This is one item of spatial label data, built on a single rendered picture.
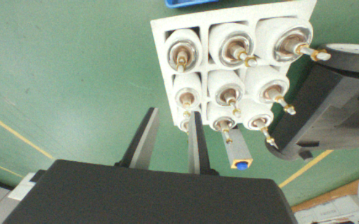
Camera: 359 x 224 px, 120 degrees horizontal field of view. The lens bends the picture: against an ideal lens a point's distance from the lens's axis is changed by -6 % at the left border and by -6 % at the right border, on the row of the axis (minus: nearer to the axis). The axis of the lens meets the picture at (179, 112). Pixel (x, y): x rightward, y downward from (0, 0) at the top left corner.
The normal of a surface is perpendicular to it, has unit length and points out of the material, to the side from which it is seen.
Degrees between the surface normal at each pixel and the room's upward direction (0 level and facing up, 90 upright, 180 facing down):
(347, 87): 45
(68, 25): 0
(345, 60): 55
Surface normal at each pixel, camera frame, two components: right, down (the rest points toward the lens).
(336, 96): -0.75, 0.48
